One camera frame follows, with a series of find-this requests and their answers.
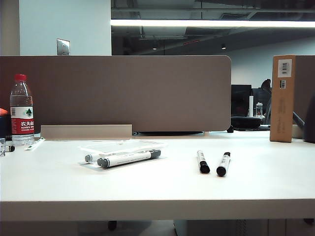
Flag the white marker black cap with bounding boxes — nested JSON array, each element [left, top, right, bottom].
[[216, 151, 231, 177], [196, 149, 211, 174]]

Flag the clear plastic packaging box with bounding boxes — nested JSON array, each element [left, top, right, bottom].
[[77, 139, 169, 173]]

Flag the tall brown cardboard box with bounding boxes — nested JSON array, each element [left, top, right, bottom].
[[269, 54, 296, 143]]

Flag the dark blue box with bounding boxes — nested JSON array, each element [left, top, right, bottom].
[[0, 115, 12, 141]]

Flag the black tray under partition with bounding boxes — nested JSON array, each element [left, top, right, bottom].
[[136, 131, 205, 136]]

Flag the brown desk partition panel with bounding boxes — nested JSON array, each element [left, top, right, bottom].
[[0, 55, 232, 132]]

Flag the white marker gray caps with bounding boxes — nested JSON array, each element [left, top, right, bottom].
[[84, 152, 99, 163], [96, 149, 162, 169]]

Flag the black round pad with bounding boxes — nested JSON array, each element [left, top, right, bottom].
[[230, 116, 264, 128]]

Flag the long ceiling light strip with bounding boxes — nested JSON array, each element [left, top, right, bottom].
[[110, 19, 315, 28]]

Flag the black office chair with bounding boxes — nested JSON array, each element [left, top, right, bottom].
[[260, 78, 273, 125]]

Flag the clear water bottle red label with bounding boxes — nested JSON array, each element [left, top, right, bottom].
[[9, 74, 35, 146]]

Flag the brown side partition panel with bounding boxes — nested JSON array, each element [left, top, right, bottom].
[[292, 55, 315, 118]]

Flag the beige cable tray strip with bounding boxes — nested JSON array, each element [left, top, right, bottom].
[[40, 124, 133, 141]]

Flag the metal wall switch plate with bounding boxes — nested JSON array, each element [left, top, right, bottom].
[[56, 38, 71, 56]]

